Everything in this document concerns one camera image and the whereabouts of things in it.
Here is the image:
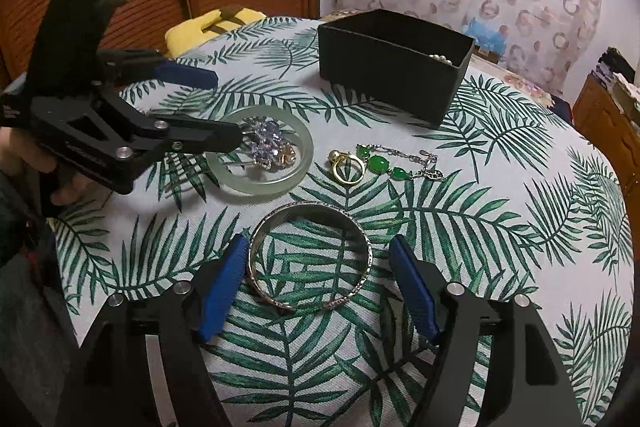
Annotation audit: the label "gold ring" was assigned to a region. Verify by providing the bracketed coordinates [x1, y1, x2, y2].
[326, 149, 368, 186]

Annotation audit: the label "person left hand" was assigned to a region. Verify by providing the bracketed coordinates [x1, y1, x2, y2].
[1, 127, 98, 206]

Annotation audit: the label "wooden sideboard cabinet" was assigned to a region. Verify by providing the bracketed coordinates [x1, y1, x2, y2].
[572, 74, 640, 208]

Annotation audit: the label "pale green jade bangle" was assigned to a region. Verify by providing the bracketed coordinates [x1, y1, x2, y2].
[205, 105, 314, 196]

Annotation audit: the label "floral bed quilt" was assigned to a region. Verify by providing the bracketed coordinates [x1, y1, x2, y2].
[470, 54, 574, 124]

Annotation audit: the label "palm leaf tablecloth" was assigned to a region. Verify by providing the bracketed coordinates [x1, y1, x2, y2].
[8, 15, 636, 427]

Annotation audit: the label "dark folded clothes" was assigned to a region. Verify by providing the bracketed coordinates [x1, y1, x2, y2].
[598, 46, 636, 83]

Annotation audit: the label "purple crystal brooch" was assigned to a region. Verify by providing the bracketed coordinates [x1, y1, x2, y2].
[240, 116, 298, 171]

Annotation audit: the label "silver cuff bangle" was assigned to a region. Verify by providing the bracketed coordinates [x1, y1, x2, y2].
[247, 200, 373, 313]

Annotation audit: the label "black jewelry box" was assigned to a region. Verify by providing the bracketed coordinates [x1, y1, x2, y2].
[318, 9, 474, 129]

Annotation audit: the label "stack of papers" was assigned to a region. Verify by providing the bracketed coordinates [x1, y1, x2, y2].
[612, 72, 639, 121]

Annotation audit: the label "green stone silver bracelet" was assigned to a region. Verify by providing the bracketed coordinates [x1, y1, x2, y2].
[354, 143, 446, 183]

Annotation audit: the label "blue cloth on box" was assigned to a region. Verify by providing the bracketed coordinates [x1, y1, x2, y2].
[463, 18, 506, 64]

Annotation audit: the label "yellow plush toy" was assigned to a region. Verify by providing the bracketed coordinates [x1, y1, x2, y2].
[165, 5, 266, 58]

